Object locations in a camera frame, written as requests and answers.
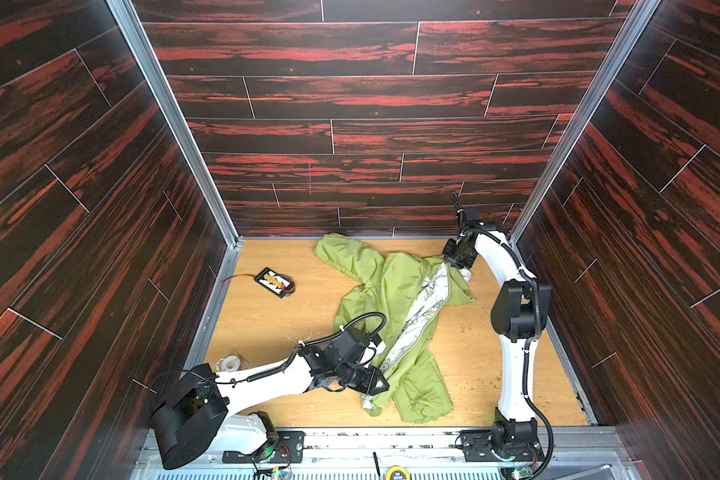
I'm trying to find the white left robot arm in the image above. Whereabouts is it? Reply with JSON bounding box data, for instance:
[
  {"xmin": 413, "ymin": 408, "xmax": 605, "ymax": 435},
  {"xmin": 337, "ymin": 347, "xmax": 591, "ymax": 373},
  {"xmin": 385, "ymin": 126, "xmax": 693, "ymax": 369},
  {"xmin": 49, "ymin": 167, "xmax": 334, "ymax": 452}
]
[{"xmin": 149, "ymin": 331, "xmax": 389, "ymax": 470}]

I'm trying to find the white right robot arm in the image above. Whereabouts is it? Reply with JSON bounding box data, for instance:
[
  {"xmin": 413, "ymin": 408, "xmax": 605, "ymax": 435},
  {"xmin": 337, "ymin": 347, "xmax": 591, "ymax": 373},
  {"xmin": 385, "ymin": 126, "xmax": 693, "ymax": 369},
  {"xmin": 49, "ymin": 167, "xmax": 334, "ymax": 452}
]
[{"xmin": 443, "ymin": 226, "xmax": 554, "ymax": 467}]

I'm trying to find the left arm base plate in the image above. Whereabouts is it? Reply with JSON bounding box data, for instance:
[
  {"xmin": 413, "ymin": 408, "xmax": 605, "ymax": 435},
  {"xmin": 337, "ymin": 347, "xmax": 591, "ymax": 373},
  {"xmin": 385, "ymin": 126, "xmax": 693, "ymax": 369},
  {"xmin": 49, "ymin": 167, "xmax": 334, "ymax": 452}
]
[{"xmin": 222, "ymin": 430, "xmax": 306, "ymax": 466}]

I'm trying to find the red and white tape roll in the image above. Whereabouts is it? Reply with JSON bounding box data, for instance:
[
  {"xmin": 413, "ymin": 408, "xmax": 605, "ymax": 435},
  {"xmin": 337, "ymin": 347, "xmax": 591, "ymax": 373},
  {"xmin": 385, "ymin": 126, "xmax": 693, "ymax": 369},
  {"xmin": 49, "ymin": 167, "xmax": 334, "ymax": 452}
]
[{"xmin": 216, "ymin": 355, "xmax": 243, "ymax": 372}]

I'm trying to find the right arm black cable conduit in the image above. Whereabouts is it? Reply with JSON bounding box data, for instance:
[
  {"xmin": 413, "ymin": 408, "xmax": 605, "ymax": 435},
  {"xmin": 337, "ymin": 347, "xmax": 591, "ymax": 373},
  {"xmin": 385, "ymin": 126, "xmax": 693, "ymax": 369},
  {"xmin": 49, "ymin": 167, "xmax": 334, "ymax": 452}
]
[{"xmin": 449, "ymin": 191, "xmax": 555, "ymax": 480}]

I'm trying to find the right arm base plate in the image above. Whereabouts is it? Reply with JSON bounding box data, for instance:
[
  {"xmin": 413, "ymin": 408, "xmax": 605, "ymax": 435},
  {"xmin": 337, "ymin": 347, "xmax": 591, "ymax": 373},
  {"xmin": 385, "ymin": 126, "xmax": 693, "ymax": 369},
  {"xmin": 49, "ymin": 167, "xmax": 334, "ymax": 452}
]
[{"xmin": 456, "ymin": 425, "xmax": 544, "ymax": 463}]

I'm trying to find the black battery pack with wires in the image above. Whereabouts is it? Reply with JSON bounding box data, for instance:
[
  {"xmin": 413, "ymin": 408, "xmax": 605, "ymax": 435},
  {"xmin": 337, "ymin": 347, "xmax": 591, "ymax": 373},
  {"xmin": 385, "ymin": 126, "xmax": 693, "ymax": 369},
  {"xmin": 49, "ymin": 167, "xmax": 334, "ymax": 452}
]
[{"xmin": 221, "ymin": 267, "xmax": 296, "ymax": 299}]

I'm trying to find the green Snoopy zip jacket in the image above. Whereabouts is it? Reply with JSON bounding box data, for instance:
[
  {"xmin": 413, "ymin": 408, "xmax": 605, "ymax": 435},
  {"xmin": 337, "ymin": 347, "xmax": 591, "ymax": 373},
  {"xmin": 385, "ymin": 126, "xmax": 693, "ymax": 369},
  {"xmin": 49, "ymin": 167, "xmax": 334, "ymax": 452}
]
[{"xmin": 313, "ymin": 234, "xmax": 473, "ymax": 424}]

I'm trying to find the yellow tape measure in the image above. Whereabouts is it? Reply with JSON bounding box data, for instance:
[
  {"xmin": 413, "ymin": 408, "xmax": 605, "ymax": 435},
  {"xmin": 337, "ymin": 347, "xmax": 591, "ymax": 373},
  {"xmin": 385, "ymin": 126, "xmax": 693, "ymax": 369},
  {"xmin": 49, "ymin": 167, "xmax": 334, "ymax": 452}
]
[{"xmin": 384, "ymin": 465, "xmax": 411, "ymax": 480}]

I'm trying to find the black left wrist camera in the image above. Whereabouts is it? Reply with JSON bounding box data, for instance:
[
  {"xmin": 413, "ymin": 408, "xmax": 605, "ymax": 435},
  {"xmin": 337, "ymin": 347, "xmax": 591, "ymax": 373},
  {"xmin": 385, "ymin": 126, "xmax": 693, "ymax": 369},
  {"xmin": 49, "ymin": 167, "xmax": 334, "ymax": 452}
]
[{"xmin": 323, "ymin": 328, "xmax": 369, "ymax": 365}]

